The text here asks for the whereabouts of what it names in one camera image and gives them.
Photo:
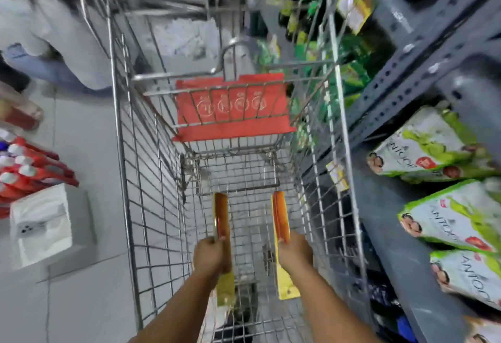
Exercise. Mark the pile of dark blue packets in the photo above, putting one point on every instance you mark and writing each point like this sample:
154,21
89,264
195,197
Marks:
385,307

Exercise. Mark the grey metal shelf rack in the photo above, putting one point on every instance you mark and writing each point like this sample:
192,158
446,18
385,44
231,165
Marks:
403,65

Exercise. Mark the pile of green packets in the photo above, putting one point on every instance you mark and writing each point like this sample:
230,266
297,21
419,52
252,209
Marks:
352,76

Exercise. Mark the red pink bottle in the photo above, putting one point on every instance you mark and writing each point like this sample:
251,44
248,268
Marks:
19,112

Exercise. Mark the yellow white hanging packet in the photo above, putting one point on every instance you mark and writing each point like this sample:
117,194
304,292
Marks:
358,10

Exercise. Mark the person's left forearm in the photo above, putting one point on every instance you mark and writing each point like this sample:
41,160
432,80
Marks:
184,311

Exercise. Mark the red cart seat flap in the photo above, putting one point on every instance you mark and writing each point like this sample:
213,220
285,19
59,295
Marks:
235,119

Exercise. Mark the person's right forearm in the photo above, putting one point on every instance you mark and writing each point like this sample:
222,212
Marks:
328,307

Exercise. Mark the person's right hand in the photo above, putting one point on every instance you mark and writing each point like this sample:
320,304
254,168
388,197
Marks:
294,252

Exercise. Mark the yellow orange snack packet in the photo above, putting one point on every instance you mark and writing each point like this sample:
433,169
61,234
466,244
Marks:
281,215
221,213

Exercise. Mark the white green food pouch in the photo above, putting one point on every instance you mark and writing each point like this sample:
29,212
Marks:
450,217
426,147
483,331
469,276

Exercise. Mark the white cardboard box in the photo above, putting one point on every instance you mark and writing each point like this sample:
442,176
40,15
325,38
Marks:
47,223

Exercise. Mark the person's left hand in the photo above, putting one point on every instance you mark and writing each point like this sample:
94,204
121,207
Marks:
207,254

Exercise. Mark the row of red white-capped bottles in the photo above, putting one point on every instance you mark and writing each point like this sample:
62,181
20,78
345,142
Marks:
27,170

